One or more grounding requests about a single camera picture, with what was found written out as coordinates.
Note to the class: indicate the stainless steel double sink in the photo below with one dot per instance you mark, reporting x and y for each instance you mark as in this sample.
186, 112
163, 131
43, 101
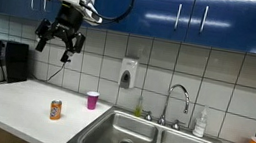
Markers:
108, 139

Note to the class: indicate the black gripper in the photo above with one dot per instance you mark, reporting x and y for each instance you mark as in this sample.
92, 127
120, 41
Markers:
70, 18

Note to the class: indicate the orange soda can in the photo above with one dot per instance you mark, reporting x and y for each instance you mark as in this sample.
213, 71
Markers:
55, 110

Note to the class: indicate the chrome faucet knob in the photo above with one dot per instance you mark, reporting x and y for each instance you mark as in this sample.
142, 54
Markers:
176, 124
148, 116

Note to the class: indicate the chrome gooseneck faucet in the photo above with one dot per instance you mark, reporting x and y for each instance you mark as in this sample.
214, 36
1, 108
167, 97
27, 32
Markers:
165, 110

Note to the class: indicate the clear pump soap bottle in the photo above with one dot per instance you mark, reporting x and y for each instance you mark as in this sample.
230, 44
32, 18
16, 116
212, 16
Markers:
199, 125

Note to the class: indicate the white wall soap dispenser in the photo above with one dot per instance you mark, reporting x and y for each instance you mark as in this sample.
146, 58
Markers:
129, 66

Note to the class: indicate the pink plastic cup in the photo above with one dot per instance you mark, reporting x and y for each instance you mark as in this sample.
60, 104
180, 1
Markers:
92, 101

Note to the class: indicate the black coffee maker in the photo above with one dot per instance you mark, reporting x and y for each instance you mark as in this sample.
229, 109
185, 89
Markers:
14, 62

